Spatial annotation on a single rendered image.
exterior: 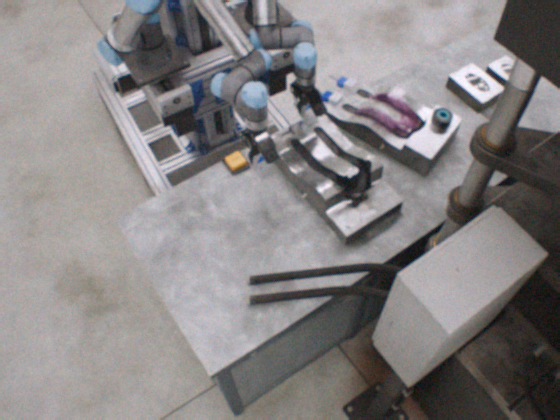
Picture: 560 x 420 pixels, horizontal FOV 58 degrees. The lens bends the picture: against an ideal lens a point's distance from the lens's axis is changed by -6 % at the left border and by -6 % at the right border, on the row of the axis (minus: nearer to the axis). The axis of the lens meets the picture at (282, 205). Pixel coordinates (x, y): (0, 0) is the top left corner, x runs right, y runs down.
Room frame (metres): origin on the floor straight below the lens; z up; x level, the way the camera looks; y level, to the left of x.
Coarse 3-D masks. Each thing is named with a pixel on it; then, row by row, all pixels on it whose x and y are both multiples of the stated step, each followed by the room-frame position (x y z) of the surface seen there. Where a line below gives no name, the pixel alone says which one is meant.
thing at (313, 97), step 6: (306, 90) 1.35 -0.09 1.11; (312, 90) 1.35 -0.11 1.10; (306, 96) 1.34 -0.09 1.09; (312, 96) 1.33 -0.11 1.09; (318, 96) 1.34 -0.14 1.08; (312, 102) 1.32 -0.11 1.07; (318, 102) 1.32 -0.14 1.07; (312, 108) 1.31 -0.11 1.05; (318, 108) 1.30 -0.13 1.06; (324, 108) 1.31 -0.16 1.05; (318, 114) 1.29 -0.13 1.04
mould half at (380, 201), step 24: (288, 144) 1.28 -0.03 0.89; (312, 144) 1.28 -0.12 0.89; (288, 168) 1.18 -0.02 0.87; (312, 168) 1.17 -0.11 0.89; (336, 168) 1.14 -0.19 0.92; (312, 192) 1.06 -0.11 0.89; (336, 192) 1.03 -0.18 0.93; (384, 192) 1.07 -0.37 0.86; (336, 216) 0.98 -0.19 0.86; (360, 216) 0.98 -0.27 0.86; (384, 216) 0.99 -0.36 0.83
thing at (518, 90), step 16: (512, 80) 0.74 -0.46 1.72; (528, 80) 0.72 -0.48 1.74; (512, 96) 0.73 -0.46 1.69; (528, 96) 0.72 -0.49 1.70; (496, 112) 0.74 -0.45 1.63; (512, 112) 0.72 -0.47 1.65; (496, 128) 0.73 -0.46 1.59; (512, 128) 0.72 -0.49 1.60; (496, 144) 0.72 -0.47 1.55; (480, 176) 0.72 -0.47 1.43; (464, 192) 0.73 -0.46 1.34; (480, 192) 0.72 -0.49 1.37; (448, 224) 0.74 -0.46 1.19
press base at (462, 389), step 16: (448, 368) 0.50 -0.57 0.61; (464, 368) 0.46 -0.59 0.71; (416, 384) 0.54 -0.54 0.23; (432, 384) 0.50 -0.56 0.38; (448, 384) 0.46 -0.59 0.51; (464, 384) 0.43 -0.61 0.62; (416, 400) 0.50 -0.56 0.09; (432, 400) 0.46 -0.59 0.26; (448, 400) 0.43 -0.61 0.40; (464, 400) 0.40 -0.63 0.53; (480, 400) 0.37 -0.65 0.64; (432, 416) 0.42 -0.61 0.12; (448, 416) 0.39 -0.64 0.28; (464, 416) 0.36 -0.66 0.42; (480, 416) 0.33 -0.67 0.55; (496, 416) 0.31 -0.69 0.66
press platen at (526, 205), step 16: (496, 192) 0.77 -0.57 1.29; (512, 192) 0.77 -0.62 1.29; (528, 192) 0.77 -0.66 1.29; (448, 208) 0.73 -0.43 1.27; (464, 208) 0.72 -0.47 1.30; (480, 208) 0.72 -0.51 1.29; (512, 208) 0.72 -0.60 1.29; (528, 208) 0.72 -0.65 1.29; (544, 208) 0.71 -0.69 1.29; (464, 224) 0.69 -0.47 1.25; (528, 224) 0.67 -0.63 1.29; (544, 224) 0.67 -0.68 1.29; (544, 240) 0.62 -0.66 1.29; (544, 272) 0.54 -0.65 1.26
